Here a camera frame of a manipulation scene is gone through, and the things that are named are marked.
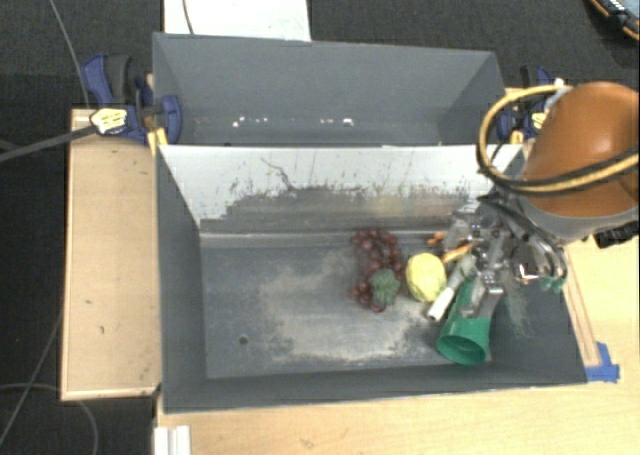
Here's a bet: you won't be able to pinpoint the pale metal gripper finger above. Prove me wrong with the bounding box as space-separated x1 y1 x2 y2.
465 290 503 320
449 262 477 295

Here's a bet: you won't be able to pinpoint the green plastic cup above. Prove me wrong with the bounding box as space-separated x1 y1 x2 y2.
435 276 495 366

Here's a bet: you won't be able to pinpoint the orange toy carrot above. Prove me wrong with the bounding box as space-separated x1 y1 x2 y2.
426 231 474 265

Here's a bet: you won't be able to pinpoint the white tube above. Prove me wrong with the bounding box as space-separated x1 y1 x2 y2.
426 262 475 322

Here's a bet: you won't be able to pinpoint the yellow toy lemon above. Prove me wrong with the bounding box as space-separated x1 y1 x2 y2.
404 252 448 304

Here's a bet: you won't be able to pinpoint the purple toy grapes with leaf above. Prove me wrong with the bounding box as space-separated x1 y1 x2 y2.
346 227 407 315

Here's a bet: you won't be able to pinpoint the grey metal bin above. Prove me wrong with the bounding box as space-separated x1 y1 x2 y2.
151 31 589 414

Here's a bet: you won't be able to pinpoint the pale wood board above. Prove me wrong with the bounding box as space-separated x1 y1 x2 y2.
60 107 164 402

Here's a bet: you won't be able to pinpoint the black cylinder on white bracket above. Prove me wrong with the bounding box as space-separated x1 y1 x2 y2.
593 222 640 250

